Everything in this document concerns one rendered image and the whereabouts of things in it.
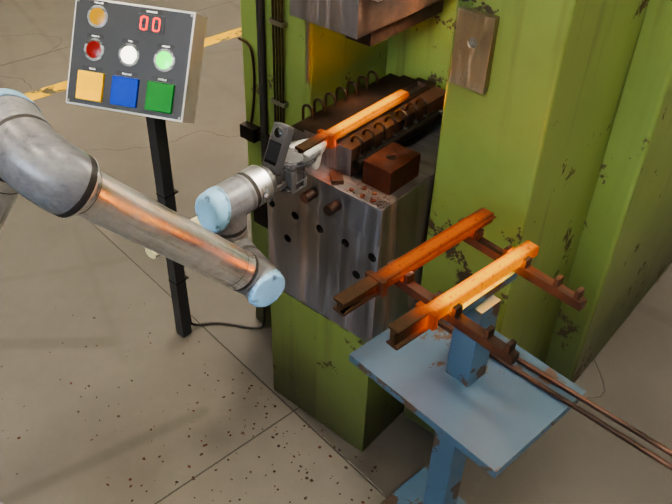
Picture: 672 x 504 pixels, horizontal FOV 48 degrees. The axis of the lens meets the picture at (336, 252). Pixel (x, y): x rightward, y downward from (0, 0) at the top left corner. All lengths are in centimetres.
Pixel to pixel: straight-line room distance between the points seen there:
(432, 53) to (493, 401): 104
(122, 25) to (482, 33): 95
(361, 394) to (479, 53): 104
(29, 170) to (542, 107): 101
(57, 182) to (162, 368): 148
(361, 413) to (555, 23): 124
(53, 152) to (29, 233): 211
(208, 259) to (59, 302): 156
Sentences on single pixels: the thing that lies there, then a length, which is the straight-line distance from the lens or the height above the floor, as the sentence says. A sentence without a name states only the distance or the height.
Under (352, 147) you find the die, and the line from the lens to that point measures 186.
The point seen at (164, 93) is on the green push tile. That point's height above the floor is 102.
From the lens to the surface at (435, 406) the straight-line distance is 159.
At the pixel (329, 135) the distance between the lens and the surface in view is 186.
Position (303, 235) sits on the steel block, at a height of 72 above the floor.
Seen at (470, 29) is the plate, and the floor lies 132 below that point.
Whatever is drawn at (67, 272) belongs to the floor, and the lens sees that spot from 314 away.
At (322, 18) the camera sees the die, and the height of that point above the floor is 129.
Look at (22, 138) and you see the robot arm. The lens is 131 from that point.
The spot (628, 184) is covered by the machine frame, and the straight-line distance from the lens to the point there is 220.
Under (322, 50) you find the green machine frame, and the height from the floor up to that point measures 110.
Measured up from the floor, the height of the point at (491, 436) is 75.
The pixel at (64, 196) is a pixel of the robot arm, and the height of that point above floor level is 124.
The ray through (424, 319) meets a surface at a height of 101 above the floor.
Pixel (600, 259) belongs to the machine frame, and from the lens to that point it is 234.
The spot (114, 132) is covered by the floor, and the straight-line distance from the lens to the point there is 400.
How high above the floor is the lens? 195
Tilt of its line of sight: 39 degrees down
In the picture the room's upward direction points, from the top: 2 degrees clockwise
